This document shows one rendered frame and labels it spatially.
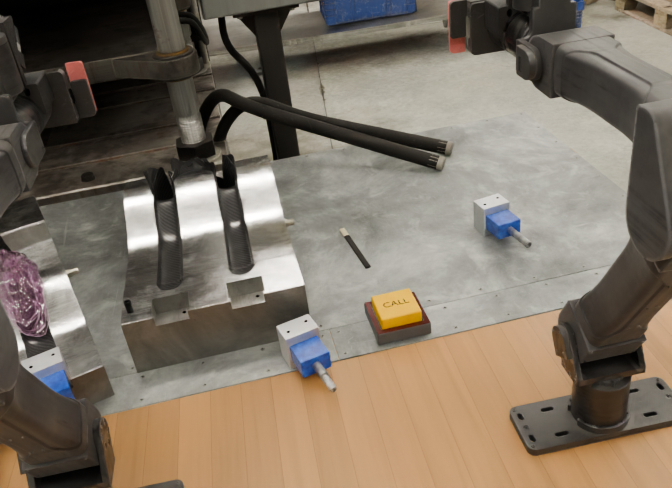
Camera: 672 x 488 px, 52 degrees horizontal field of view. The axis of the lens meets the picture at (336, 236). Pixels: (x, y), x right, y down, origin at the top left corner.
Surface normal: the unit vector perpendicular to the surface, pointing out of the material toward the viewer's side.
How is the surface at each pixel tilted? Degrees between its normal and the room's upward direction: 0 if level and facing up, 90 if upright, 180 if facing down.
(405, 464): 0
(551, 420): 0
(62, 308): 28
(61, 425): 87
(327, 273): 0
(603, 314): 86
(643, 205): 90
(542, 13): 89
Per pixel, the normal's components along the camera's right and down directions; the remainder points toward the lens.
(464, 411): -0.11, -0.84
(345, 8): 0.13, 0.54
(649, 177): -0.98, 0.18
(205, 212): 0.00, -0.52
